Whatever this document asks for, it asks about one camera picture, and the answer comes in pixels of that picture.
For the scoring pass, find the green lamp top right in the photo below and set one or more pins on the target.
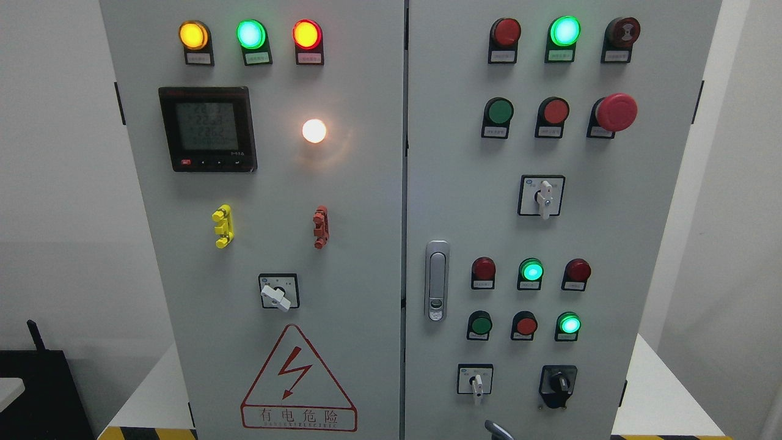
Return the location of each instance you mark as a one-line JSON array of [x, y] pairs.
[[562, 38]]

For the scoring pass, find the green lit lamp middle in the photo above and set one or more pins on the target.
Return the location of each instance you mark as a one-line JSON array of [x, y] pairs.
[[531, 272]]

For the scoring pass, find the dark red lamp middle right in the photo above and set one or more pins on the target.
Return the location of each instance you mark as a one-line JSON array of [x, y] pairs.
[[576, 275]]

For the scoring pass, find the black digital power meter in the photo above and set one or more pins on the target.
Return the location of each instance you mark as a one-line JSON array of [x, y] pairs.
[[209, 129]]

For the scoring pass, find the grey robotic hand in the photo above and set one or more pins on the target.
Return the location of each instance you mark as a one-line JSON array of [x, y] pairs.
[[497, 432]]

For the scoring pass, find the red electrical warning triangle sticker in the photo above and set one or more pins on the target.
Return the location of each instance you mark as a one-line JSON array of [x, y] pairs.
[[295, 390]]

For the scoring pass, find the grey cabinet door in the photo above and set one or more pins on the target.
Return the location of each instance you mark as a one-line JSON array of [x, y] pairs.
[[464, 189], [350, 290]]

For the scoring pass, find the dark red lamp top right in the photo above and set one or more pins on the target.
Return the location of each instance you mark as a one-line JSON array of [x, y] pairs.
[[504, 41]]

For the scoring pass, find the lower white selector switch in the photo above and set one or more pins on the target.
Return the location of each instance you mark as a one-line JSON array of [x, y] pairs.
[[475, 379]]

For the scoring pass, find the upper right white selector switch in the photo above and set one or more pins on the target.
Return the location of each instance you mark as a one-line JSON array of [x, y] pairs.
[[540, 195]]

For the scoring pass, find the green push button upper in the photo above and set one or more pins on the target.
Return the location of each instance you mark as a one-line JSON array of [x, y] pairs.
[[496, 118]]

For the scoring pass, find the red lit indicator lamp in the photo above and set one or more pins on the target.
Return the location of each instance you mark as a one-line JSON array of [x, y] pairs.
[[308, 40]]

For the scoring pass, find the black equipment at left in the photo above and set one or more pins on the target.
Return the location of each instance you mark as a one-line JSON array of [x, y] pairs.
[[49, 406]]

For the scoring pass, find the right grey cabinet door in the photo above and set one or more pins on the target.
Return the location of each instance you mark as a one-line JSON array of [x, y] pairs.
[[464, 189]]

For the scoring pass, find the green push button lower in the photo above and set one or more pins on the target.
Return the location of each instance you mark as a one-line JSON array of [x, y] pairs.
[[479, 326]]

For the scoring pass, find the black rotary knob switch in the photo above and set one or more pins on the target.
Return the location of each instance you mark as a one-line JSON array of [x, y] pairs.
[[556, 384]]

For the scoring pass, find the dark red lamp middle left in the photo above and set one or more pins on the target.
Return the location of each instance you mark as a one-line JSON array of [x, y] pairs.
[[483, 274]]

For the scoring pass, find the green push button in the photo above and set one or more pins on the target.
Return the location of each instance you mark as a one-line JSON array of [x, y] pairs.
[[496, 118], [479, 326]]

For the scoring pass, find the dark red lamp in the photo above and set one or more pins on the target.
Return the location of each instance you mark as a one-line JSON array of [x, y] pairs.
[[504, 41], [483, 274], [576, 275]]

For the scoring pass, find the green indicator lamp top left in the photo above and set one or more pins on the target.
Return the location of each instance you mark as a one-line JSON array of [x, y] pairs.
[[254, 42]]

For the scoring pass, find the white lit indicator lamp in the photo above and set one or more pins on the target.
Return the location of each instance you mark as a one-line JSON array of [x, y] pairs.
[[314, 130]]

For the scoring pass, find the left grey cabinet door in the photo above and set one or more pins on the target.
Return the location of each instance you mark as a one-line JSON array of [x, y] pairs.
[[350, 290]]

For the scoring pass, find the dark red buzzer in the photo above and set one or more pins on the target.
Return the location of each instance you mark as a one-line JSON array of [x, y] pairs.
[[620, 36]]

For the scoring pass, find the red push button upper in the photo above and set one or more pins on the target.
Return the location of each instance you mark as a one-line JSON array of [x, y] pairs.
[[551, 116]]

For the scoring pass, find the yellow indicator lamp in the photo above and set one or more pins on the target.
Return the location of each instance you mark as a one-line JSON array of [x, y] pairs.
[[197, 43]]

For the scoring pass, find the red mushroom emergency stop button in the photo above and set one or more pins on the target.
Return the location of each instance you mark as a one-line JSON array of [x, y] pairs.
[[611, 114]]

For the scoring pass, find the green lit lamp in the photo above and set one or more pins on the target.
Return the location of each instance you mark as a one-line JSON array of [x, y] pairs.
[[567, 327], [531, 272]]

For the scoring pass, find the green lit lamp lower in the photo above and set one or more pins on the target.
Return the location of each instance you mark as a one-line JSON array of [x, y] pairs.
[[567, 327]]

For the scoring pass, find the red push button lower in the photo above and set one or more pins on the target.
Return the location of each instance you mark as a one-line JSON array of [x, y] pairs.
[[524, 326]]

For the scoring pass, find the silver door handle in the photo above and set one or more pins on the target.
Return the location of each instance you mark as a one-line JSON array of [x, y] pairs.
[[437, 259]]

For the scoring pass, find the left white rotary selector switch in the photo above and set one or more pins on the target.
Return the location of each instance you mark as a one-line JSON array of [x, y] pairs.
[[279, 291]]

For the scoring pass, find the red push button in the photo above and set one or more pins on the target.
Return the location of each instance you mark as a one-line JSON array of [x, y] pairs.
[[524, 326], [551, 116]]

